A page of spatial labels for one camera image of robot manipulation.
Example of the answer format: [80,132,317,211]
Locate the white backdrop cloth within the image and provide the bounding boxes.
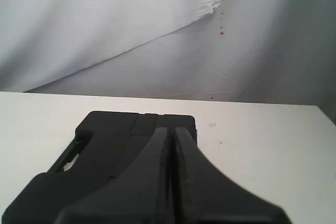
[1,0,335,120]

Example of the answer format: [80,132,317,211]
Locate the black plastic carry case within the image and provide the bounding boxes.
[2,111,197,223]

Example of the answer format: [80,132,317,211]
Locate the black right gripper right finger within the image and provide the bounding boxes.
[174,127,287,223]

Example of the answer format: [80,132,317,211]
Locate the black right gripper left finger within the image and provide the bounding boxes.
[58,127,171,223]

